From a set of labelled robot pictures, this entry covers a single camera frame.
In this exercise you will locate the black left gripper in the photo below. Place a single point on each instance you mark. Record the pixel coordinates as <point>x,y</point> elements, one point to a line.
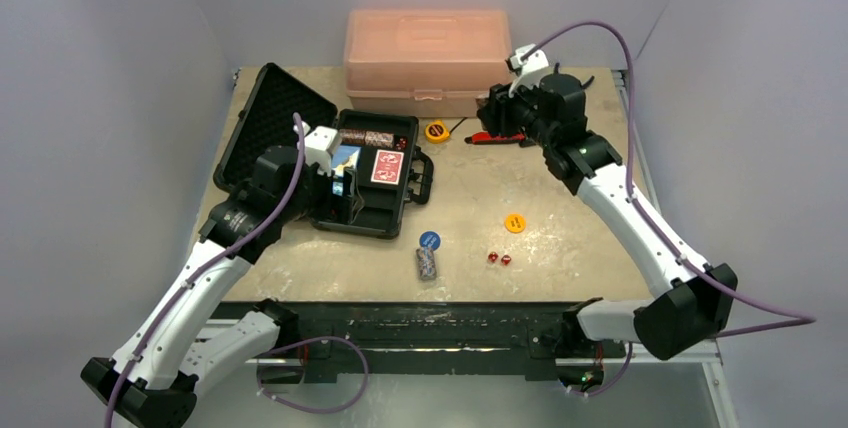
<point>333,207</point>

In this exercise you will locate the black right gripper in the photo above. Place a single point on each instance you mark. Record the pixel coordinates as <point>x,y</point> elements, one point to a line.
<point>494,110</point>

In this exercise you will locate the blue tan chip stack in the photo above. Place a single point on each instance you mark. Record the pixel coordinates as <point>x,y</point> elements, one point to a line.
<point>425,263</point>

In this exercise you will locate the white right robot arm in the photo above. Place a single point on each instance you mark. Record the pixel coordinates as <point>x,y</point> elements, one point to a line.
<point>692,298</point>

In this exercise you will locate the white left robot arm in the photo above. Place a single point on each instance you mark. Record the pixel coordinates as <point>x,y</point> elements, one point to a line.
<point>159,375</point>

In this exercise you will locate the black poker set case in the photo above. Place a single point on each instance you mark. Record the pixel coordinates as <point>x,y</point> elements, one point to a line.
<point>357,170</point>

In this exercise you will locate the blue playing card deck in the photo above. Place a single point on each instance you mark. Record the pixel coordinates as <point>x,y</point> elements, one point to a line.
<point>345,157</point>

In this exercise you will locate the red playing card deck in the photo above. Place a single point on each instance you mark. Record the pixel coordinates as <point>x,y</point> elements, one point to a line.
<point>387,167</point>

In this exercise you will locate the brown chip stack in case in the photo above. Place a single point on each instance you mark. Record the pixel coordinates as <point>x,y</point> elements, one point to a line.
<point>367,138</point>

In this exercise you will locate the yellow tape measure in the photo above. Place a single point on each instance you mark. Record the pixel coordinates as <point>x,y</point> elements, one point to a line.
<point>437,132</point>

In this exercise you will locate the pink plastic toolbox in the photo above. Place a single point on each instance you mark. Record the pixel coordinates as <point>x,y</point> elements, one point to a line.
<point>424,63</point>

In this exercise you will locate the blue small blind button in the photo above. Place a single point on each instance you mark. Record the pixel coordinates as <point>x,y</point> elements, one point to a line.
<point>430,240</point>

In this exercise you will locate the orange dealer button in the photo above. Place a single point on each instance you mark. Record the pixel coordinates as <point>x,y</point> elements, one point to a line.
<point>515,223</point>

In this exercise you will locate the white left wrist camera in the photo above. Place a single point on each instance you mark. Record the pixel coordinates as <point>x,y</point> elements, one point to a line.
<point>320,145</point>

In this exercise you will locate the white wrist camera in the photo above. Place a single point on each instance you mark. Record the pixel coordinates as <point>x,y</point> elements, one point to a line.
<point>320,145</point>
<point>528,65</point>

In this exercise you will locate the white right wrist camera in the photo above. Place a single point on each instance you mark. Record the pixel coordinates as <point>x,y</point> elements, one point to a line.
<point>528,65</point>

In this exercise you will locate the black table front rail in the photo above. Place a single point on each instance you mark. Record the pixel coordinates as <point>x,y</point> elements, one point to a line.
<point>535,340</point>

